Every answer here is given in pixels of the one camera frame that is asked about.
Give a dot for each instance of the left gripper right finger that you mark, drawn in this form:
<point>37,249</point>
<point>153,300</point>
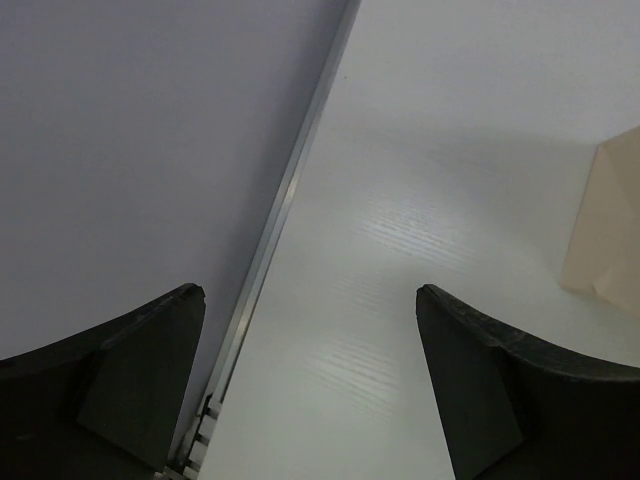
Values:
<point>514,406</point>

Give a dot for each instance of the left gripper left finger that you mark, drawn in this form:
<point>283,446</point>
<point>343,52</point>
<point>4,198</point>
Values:
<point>103,403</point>

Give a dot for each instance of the beige paper bag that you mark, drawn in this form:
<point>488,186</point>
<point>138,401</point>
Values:
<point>602,259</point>

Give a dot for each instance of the metal table rail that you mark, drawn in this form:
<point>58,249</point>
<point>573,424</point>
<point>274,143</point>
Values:
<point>210,403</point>

